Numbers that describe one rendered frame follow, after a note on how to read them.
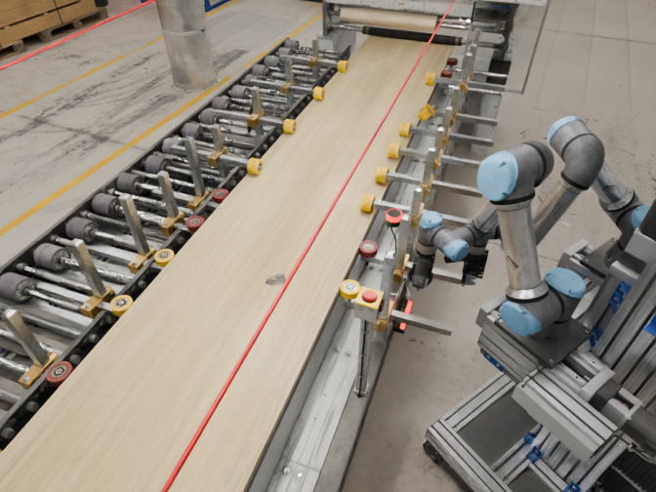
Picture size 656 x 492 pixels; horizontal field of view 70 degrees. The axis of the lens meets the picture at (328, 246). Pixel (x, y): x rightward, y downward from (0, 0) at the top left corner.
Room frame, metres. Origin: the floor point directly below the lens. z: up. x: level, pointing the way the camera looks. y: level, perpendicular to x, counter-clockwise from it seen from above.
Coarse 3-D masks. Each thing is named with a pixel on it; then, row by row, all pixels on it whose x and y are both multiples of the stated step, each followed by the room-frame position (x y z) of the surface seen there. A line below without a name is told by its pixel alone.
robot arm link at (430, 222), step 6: (426, 216) 1.26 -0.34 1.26; (432, 216) 1.26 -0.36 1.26; (438, 216) 1.26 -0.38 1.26; (426, 222) 1.24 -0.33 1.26; (432, 222) 1.23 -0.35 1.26; (438, 222) 1.23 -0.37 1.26; (420, 228) 1.26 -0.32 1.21; (426, 228) 1.23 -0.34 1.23; (432, 228) 1.23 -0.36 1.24; (438, 228) 1.28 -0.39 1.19; (420, 234) 1.25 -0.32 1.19; (426, 234) 1.23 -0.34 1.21; (432, 234) 1.21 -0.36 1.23; (420, 240) 1.25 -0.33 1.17; (426, 240) 1.23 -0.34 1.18; (426, 246) 1.23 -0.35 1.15; (432, 246) 1.23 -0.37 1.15
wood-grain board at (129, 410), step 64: (384, 64) 3.52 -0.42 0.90; (320, 128) 2.55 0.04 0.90; (384, 128) 2.55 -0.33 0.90; (256, 192) 1.90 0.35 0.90; (320, 192) 1.90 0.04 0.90; (384, 192) 1.90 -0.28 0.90; (192, 256) 1.44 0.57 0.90; (256, 256) 1.44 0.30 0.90; (320, 256) 1.44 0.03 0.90; (128, 320) 1.10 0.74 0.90; (192, 320) 1.10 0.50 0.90; (256, 320) 1.10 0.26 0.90; (320, 320) 1.10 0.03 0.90; (64, 384) 0.84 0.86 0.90; (128, 384) 0.84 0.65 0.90; (192, 384) 0.84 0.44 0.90; (256, 384) 0.84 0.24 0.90; (64, 448) 0.62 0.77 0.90; (128, 448) 0.62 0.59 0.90; (256, 448) 0.62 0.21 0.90
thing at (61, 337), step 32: (96, 192) 1.98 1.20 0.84; (192, 192) 2.31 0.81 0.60; (96, 256) 1.76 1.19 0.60; (64, 288) 1.53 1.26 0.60; (128, 288) 1.32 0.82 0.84; (0, 320) 1.25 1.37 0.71; (96, 320) 1.15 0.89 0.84; (0, 352) 1.11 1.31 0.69; (64, 352) 1.00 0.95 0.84; (32, 416) 0.81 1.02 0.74; (0, 448) 0.69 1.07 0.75
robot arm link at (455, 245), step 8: (440, 232) 1.20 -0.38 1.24; (448, 232) 1.20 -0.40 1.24; (456, 232) 1.20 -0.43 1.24; (464, 232) 1.20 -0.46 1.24; (432, 240) 1.20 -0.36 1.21; (440, 240) 1.18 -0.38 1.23; (448, 240) 1.16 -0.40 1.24; (456, 240) 1.16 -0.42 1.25; (464, 240) 1.17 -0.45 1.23; (472, 240) 1.19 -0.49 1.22; (440, 248) 1.16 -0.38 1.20; (448, 248) 1.14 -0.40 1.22; (456, 248) 1.13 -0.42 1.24; (464, 248) 1.13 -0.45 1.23; (448, 256) 1.13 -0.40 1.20; (456, 256) 1.12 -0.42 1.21; (464, 256) 1.14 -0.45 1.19
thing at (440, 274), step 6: (360, 258) 1.49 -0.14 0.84; (366, 258) 1.48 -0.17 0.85; (372, 258) 1.48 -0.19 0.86; (378, 258) 1.47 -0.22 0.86; (378, 264) 1.47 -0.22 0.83; (408, 264) 1.44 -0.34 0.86; (408, 270) 1.42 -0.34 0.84; (432, 270) 1.40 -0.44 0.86; (438, 270) 1.40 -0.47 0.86; (444, 270) 1.40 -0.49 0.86; (438, 276) 1.38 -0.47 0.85; (444, 276) 1.37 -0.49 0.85; (450, 276) 1.36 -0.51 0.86; (456, 276) 1.36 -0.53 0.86; (456, 282) 1.35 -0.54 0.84
